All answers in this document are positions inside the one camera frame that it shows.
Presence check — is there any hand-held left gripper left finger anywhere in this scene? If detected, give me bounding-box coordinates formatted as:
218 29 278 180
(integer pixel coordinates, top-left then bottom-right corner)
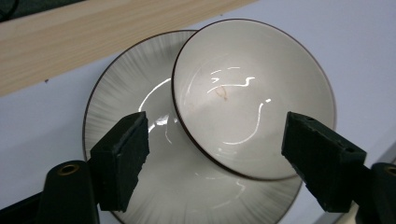
89 110 150 213

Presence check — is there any white ribbed bowl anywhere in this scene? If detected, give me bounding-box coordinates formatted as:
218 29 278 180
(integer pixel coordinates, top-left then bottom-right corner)
171 18 338 182

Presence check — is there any white plate with dark rim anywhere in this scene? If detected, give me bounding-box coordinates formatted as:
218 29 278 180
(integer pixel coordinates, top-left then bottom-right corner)
82 29 304 224

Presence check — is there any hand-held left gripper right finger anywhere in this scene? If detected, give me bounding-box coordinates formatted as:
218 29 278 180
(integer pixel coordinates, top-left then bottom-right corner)
280 110 368 214

